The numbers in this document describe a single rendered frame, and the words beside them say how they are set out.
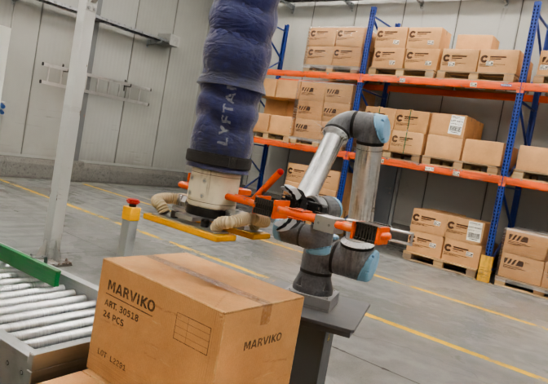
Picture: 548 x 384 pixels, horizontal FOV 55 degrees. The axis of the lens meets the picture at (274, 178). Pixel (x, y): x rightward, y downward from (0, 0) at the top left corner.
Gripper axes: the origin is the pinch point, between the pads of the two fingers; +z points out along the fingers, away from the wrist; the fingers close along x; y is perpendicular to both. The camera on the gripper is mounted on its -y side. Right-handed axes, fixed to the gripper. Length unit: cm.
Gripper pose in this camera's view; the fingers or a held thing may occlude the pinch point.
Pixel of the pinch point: (282, 208)
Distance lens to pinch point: 170.1
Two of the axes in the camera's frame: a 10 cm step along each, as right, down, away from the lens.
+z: -5.8, -0.6, -8.1
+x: 1.7, -9.8, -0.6
